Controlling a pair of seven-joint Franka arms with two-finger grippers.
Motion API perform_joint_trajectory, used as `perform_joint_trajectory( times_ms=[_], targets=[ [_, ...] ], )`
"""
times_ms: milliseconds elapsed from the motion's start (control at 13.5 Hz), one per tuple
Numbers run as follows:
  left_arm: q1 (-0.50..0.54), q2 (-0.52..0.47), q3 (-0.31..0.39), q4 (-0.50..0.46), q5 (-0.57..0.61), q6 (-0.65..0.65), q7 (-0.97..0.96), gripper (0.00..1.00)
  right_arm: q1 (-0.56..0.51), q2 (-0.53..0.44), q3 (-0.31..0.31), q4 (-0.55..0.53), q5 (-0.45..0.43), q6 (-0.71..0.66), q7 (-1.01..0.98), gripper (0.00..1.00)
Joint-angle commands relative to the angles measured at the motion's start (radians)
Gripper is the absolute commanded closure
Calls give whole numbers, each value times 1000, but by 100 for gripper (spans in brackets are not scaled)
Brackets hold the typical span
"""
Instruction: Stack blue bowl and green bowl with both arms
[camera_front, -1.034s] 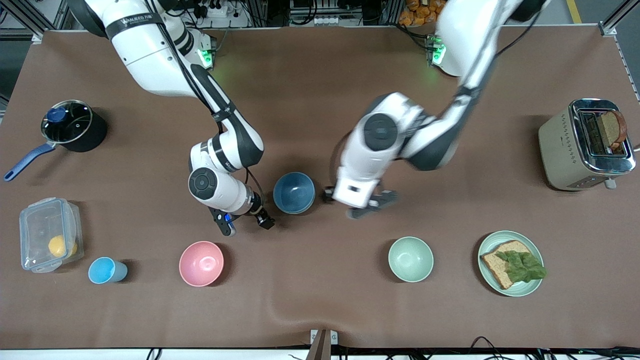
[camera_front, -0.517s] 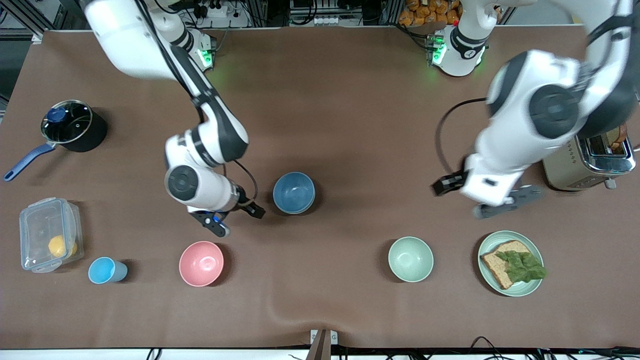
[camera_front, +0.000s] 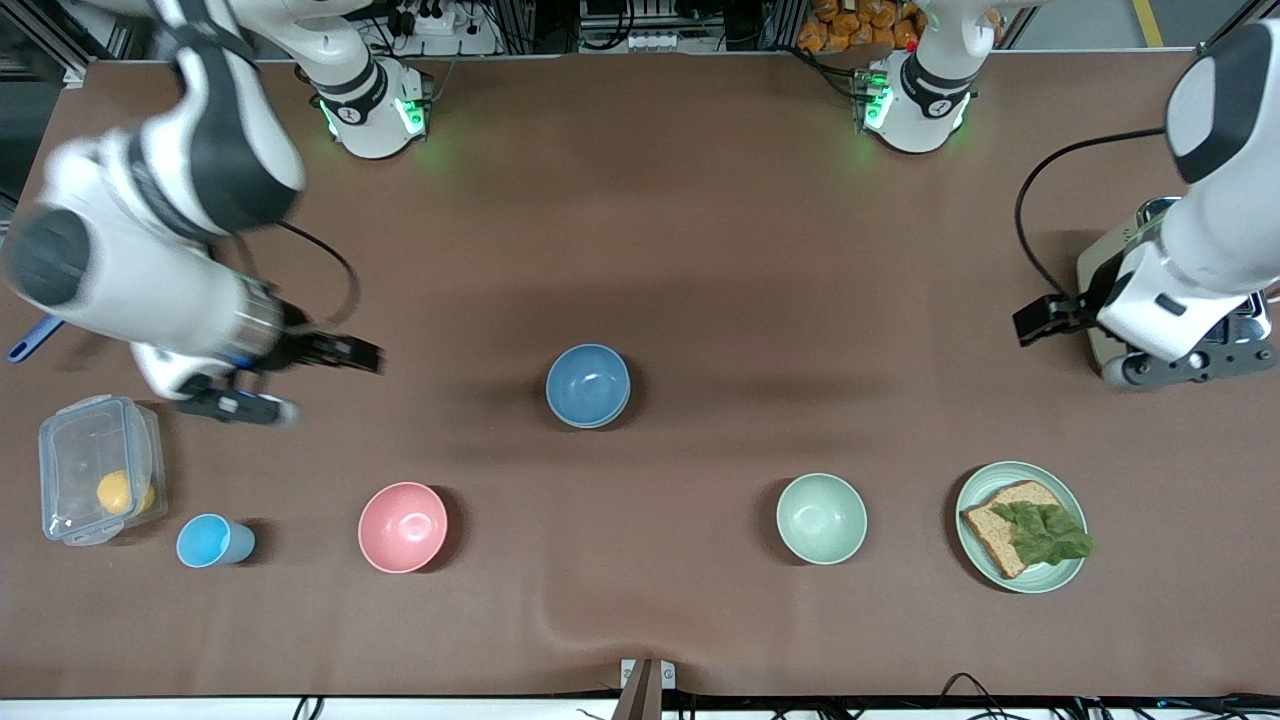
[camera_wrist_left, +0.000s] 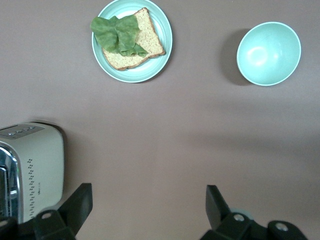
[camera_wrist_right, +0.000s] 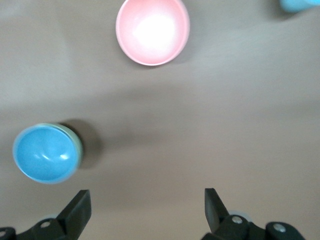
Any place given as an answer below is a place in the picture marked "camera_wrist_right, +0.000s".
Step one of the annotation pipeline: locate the blue plastic cup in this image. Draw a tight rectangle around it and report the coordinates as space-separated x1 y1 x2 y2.
278 0 320 14

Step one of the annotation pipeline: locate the pale green bowl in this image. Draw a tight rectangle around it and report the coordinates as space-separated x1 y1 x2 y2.
37 121 84 176

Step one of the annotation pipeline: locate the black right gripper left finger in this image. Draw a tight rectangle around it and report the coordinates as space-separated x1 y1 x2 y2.
0 189 92 240

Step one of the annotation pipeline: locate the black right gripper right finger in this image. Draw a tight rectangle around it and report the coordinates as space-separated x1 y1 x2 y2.
201 187 309 240

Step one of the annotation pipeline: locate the pink bowl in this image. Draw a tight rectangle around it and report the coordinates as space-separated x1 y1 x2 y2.
115 0 190 67

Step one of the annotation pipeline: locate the blue bowl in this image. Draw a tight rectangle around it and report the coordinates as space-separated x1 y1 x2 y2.
12 123 78 185

